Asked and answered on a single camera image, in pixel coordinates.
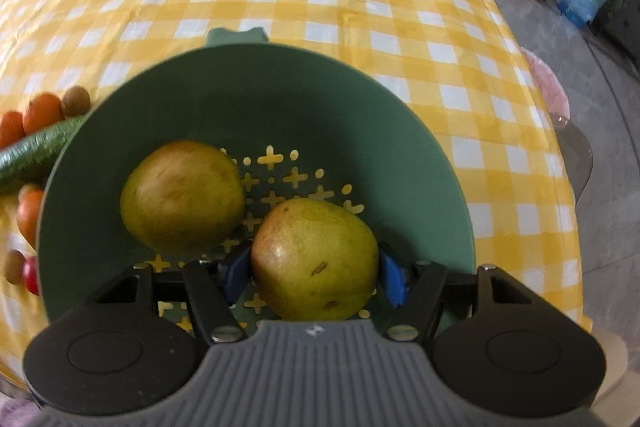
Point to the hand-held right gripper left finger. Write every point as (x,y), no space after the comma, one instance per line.
(235,274)

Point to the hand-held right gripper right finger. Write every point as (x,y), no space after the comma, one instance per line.
(392,278)

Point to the yellow-green pear with red blush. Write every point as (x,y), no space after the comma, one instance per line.
(312,257)

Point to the large yellow-green pear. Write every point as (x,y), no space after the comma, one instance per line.
(182,197)

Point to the green colander bowl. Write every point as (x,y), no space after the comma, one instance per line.
(320,107)

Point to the orange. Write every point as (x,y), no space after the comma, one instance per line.
(10,129)
(42,113)
(29,214)

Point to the brown kiwi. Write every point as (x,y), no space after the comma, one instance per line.
(76,101)
(13,266)

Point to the small red fruit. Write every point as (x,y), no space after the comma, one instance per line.
(31,276)

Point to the green cucumber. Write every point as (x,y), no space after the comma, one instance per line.
(35,152)

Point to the pink seat cushion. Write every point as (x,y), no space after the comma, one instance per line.
(547,82)

